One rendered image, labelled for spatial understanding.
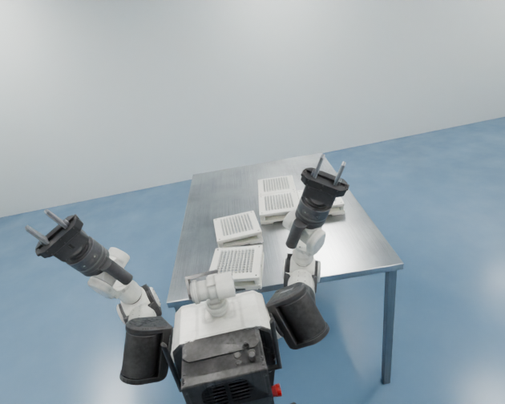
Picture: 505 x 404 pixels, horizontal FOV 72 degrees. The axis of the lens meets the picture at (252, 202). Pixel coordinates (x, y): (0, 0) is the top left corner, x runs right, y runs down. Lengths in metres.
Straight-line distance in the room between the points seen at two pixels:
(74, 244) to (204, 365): 0.44
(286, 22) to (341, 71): 1.01
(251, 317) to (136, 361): 0.31
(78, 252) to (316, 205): 0.62
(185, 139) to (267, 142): 1.18
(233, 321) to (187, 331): 0.12
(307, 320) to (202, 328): 0.28
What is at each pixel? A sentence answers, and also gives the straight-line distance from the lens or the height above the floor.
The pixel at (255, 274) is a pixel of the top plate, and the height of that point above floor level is 0.97.
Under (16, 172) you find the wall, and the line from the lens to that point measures 5.74.
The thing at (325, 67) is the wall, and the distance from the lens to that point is 5.15.
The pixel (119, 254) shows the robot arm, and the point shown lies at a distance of 1.07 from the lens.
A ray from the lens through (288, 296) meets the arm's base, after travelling 0.96.
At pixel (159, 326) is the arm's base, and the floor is 1.30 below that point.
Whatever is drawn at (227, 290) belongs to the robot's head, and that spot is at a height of 1.38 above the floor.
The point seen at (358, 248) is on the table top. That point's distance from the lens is 1.80.
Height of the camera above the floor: 1.98
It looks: 28 degrees down
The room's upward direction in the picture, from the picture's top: 10 degrees counter-clockwise
